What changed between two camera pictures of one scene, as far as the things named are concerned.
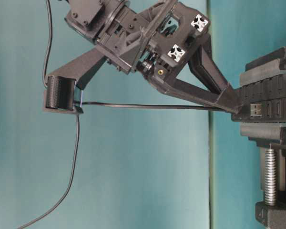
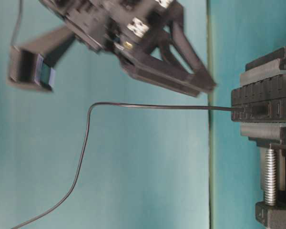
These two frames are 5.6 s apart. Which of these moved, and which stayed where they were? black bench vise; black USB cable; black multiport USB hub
Moved: black USB cable
Stayed: black bench vise; black multiport USB hub
